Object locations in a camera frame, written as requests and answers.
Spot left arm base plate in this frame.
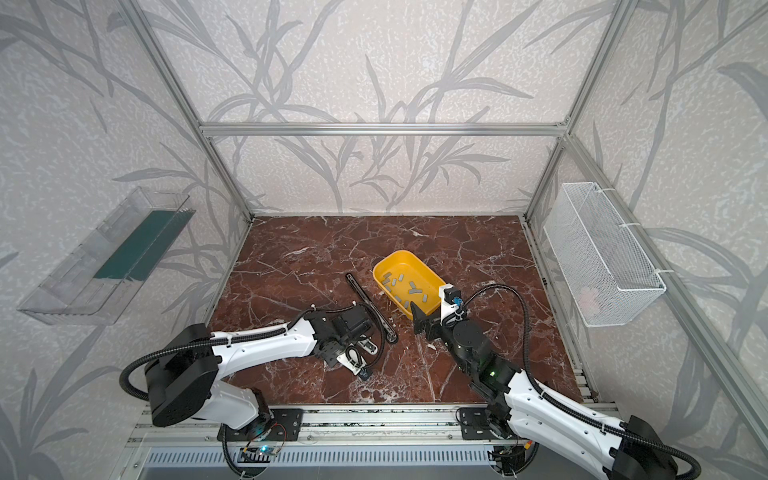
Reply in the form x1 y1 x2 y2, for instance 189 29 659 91
216 408 305 442

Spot aluminium front rail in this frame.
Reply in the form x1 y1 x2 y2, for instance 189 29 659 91
126 404 478 447

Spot green circuit board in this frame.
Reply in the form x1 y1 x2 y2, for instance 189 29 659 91
238 444 281 464

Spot clear plastic wall shelf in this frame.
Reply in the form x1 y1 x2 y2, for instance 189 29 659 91
17 187 196 326

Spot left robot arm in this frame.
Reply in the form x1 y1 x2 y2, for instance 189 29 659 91
119 304 385 430

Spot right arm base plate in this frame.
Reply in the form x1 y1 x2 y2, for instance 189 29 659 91
455 407 508 440

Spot pink object in basket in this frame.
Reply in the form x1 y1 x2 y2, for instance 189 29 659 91
576 287 601 320

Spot yellow plastic tray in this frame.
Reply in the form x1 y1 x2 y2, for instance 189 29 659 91
373 250 446 320

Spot white wire basket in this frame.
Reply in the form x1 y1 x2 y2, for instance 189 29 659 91
544 182 666 328

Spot staple strips in tray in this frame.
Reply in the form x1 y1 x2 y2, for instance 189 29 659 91
382 272 430 311

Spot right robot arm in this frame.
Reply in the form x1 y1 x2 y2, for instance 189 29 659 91
411 304 702 479

